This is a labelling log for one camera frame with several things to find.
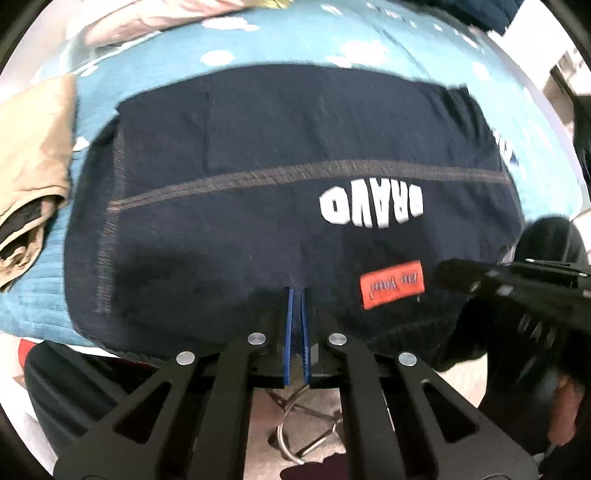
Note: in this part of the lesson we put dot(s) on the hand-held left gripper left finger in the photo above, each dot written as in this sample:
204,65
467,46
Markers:
290,332

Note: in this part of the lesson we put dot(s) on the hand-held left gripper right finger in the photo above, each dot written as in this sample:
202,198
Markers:
304,332

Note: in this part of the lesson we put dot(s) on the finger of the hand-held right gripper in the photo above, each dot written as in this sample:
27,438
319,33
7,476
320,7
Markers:
466,277

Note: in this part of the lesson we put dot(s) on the dark denim jacket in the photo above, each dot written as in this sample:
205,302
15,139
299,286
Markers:
231,138

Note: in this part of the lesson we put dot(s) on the folded khaki clothes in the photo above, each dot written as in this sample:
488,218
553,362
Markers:
32,152

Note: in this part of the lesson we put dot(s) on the person's right hand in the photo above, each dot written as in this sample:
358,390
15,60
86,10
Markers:
565,406

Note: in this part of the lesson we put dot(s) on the chrome stool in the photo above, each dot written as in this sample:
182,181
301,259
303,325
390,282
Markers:
300,429

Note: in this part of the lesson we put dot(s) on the teal candy print bed cover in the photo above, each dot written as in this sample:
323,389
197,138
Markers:
41,304

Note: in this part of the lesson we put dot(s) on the navy and yellow puffer jacket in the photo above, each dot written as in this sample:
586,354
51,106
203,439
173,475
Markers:
485,14

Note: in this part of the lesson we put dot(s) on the red object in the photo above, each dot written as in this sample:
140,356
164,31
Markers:
27,353

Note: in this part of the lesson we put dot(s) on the pink quilt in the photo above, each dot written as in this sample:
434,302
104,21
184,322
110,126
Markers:
152,18

